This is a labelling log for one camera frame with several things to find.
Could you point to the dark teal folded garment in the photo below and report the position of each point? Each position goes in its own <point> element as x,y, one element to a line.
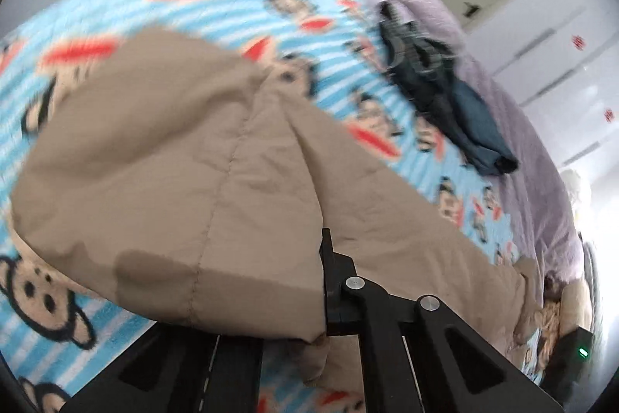
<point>424,70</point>

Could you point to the white wardrobe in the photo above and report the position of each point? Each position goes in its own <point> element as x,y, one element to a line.
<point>558,59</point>

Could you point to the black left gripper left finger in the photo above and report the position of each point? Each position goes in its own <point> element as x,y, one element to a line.
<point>177,369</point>

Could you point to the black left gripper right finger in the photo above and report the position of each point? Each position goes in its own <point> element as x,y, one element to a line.
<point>420,356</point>

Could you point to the purple fleece blanket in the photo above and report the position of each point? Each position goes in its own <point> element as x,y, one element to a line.
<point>534,196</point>

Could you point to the blue monkey print blanket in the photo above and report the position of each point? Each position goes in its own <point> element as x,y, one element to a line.
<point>330,44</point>

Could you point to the black device with green light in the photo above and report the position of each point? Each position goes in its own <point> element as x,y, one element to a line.
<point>567,361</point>

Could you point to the tan puffer jacket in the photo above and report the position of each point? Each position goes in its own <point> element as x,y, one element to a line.
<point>184,184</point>

